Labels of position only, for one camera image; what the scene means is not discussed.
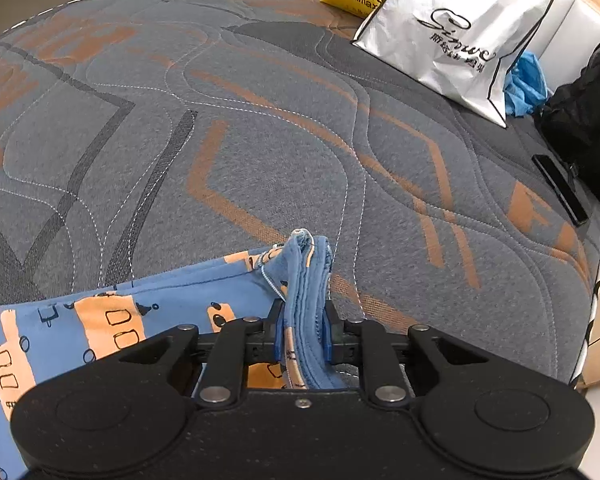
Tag blue pants with orange print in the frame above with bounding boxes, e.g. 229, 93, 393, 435
0, 229, 343, 479

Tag grey orange quilted mattress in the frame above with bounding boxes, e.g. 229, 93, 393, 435
0, 0, 600, 380

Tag black smartphone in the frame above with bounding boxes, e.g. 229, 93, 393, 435
532, 154, 588, 226

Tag blue crumpled cloth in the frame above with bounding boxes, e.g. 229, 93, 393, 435
504, 51, 552, 117

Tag white Sirowe paper bag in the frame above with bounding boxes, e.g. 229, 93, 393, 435
352, 0, 554, 127

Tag black backpack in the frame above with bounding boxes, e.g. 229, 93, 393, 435
533, 43, 600, 202

